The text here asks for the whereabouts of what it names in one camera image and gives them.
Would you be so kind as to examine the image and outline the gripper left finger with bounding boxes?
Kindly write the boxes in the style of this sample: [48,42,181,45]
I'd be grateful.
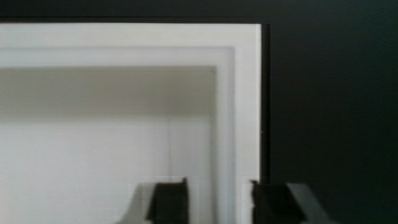
[117,178,190,224]

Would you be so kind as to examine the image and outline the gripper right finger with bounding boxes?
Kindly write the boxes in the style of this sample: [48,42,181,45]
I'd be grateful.
[251,180,338,224]

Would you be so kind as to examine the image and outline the white drawer cabinet box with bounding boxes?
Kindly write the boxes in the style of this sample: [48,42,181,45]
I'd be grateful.
[0,23,261,224]

